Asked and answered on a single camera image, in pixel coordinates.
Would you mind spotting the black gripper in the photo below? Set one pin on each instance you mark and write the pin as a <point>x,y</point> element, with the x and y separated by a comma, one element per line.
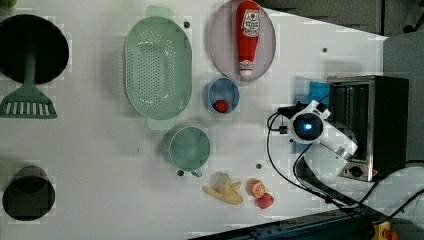
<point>288,113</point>

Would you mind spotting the silver toaster oven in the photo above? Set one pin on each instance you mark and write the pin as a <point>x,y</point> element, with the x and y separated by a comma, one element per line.
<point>372,111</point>

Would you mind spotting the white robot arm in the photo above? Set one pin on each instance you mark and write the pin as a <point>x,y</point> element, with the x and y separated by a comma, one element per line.
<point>308,125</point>

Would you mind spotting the blue cup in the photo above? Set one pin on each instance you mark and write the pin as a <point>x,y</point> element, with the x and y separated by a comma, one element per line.
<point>221,89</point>

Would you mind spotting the small red ball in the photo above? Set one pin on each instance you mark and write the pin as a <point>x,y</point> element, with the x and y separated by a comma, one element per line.
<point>221,106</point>

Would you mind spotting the orange slice toy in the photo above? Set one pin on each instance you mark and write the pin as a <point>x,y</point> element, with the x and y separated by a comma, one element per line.
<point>256,188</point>

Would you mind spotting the red strawberry toy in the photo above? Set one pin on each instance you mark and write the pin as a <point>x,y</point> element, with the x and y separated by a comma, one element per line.
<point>265,201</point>

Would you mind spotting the grey plate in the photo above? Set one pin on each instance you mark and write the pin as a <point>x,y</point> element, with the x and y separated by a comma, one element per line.
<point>223,43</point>

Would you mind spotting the peeled toy banana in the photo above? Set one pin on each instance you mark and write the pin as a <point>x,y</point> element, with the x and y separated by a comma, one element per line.
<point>225,190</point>

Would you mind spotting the red ketchup bottle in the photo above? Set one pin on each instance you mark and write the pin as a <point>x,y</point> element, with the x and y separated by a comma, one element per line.
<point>247,35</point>

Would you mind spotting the green mug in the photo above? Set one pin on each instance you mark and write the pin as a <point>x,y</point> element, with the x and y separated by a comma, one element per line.
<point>189,150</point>

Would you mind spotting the green oval colander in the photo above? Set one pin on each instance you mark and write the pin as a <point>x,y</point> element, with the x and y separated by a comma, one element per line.
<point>158,68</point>

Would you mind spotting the yellow red button box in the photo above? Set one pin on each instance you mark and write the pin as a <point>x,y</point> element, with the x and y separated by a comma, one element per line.
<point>383,231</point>

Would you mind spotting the green slotted spatula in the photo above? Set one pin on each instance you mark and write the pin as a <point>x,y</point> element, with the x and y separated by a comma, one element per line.
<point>28,102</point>

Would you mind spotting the dark grey cup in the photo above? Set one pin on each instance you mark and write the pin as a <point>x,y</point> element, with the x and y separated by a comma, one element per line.
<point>30,195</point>

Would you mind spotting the black round pan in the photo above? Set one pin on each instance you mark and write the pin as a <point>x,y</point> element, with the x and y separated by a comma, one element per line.
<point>52,49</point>

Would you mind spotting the green object at corner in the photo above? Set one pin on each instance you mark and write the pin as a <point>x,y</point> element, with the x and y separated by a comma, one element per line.
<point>8,3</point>

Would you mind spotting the blue metal frame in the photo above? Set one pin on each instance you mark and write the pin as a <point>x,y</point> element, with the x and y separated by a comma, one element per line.
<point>346,224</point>

